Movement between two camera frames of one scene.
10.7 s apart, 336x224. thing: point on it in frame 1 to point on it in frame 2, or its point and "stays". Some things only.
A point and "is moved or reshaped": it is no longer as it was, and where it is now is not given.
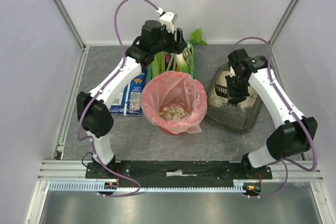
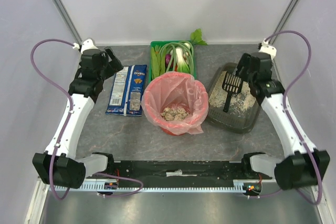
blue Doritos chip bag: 127,102 stays
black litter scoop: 221,91 is moved or reshaped
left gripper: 173,43 to 106,61
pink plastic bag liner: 175,88 stays
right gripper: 234,95 to 247,67
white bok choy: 183,60 stays
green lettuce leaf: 158,65 stays
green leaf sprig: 196,38 stays
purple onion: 167,57 stays
